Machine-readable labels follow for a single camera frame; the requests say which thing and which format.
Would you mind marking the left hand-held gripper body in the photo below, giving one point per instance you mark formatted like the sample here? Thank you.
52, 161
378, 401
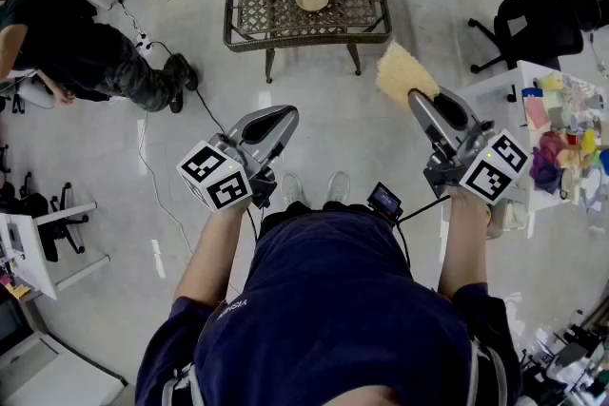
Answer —
214, 176

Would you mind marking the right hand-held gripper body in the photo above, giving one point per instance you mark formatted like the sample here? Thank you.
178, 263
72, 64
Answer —
495, 166

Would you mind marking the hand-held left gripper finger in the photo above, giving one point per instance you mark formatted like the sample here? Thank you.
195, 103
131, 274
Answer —
271, 111
285, 133

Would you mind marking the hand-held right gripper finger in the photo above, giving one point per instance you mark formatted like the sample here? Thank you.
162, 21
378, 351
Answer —
454, 109
428, 116

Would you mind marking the yellow sponge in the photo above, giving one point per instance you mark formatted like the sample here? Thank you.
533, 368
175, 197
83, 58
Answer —
402, 71

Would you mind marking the person's left forearm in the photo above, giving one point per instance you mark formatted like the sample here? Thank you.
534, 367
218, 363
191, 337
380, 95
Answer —
214, 252

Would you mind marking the person's right forearm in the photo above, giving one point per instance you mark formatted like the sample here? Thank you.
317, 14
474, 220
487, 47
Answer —
464, 247

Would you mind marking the white side table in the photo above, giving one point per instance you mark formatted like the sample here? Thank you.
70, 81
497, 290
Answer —
490, 100

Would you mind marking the person's left white shoe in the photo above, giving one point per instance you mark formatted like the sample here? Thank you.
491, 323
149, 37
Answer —
292, 189

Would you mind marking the person's white shoe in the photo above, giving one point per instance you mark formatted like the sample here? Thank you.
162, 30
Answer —
339, 186
292, 189

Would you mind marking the person's right white shoe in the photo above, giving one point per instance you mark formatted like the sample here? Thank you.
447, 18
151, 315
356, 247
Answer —
339, 186

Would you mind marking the pile of colourful items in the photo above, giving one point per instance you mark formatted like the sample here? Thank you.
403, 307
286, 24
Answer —
566, 133

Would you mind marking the person's black trousers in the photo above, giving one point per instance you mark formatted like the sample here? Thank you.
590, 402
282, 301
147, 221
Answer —
342, 206

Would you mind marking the small black screen device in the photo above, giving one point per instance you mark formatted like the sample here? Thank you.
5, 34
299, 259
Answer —
384, 202

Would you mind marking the black office chair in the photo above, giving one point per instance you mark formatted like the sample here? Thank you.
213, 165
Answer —
542, 24

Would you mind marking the white power strip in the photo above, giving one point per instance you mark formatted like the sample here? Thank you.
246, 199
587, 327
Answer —
143, 44

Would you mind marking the black chair base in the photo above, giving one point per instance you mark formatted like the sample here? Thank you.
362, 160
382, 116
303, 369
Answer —
66, 223

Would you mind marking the person's navy shirt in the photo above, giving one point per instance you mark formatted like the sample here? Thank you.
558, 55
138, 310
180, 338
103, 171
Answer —
333, 309

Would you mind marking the white desk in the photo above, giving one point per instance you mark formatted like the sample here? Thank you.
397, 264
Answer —
28, 252

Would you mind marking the cluttered equipment bench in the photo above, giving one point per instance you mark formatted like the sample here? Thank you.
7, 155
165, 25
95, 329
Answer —
566, 356

